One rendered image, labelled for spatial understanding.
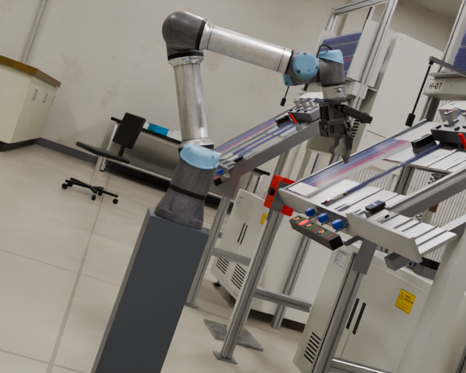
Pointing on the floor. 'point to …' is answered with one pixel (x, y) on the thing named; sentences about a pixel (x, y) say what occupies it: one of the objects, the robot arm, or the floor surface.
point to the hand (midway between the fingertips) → (347, 159)
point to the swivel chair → (132, 130)
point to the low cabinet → (15, 102)
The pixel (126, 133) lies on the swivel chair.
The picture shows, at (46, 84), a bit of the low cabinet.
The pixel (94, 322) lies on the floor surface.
